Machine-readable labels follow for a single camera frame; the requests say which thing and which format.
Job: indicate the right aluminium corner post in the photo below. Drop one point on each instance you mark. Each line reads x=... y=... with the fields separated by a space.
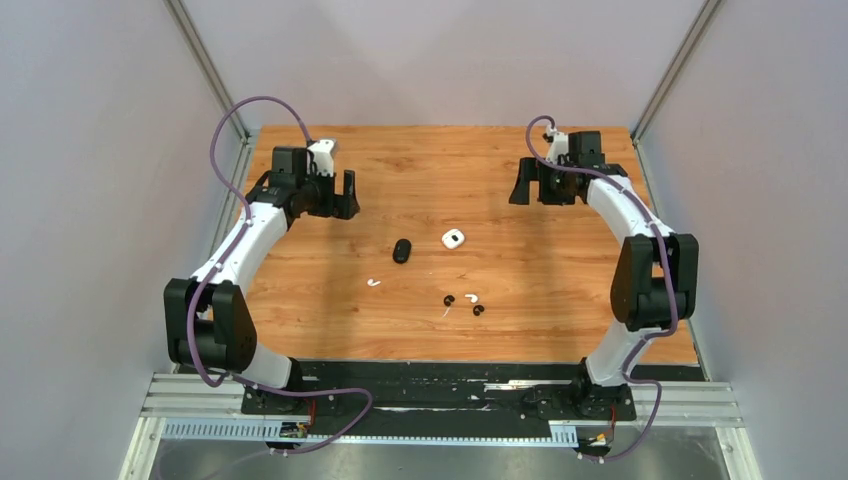
x=691 y=39

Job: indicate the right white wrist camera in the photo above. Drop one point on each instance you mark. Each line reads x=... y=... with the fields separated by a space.
x=558 y=146

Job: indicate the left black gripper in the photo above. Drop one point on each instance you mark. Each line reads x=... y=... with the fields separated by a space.
x=343 y=206

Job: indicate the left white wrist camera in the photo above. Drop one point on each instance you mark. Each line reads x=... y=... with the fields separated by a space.
x=321 y=155

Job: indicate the white earbud charging case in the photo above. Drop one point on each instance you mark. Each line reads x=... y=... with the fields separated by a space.
x=453 y=239

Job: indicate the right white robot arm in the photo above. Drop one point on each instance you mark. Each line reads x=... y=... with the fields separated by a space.
x=654 y=283

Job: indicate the black earbud charging case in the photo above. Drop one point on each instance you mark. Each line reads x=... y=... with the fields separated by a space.
x=401 y=251

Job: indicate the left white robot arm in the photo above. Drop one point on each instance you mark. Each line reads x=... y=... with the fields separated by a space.
x=206 y=315

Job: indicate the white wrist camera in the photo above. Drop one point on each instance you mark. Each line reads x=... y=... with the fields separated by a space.
x=558 y=146
x=321 y=155

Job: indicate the left aluminium corner post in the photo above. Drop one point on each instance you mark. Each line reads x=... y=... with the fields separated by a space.
x=192 y=38

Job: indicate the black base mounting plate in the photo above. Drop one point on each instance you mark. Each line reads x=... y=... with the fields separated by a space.
x=444 y=398

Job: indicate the aluminium frame rail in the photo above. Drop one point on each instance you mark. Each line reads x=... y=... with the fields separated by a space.
x=179 y=407

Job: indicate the aluminium corner post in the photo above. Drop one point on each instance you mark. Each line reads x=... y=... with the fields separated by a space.
x=192 y=38
x=691 y=39

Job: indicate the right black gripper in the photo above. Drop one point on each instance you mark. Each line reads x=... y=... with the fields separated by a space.
x=531 y=169

